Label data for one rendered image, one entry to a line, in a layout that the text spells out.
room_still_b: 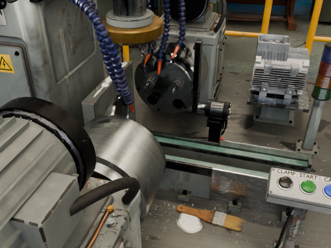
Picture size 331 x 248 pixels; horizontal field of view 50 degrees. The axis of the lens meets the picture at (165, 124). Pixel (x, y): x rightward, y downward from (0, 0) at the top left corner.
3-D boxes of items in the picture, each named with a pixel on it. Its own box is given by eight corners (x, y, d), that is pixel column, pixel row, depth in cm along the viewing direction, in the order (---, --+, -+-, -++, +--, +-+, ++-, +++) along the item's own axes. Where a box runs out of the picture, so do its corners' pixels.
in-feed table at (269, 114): (243, 125, 151) (247, 101, 144) (249, 95, 172) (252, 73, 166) (303, 134, 145) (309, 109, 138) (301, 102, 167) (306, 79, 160)
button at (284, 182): (277, 189, 83) (278, 186, 81) (278, 177, 84) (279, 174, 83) (290, 191, 82) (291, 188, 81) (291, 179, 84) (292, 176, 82)
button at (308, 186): (299, 193, 82) (301, 190, 80) (300, 181, 83) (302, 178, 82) (313, 196, 81) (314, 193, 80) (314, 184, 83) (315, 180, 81)
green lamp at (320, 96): (312, 99, 123) (314, 87, 120) (311, 91, 128) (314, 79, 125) (330, 101, 121) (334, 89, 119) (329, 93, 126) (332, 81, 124)
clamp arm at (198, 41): (189, 112, 122) (192, 41, 108) (191, 108, 124) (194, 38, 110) (199, 114, 121) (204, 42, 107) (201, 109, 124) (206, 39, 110)
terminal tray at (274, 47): (255, 59, 141) (257, 42, 137) (255, 49, 149) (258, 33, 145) (286, 62, 138) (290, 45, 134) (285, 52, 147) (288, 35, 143)
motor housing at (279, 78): (249, 98, 146) (256, 54, 135) (251, 78, 161) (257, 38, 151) (301, 104, 142) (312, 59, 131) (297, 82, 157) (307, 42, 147)
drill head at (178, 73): (127, 120, 132) (122, 57, 119) (159, 75, 165) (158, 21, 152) (192, 131, 127) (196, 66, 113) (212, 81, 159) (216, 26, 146)
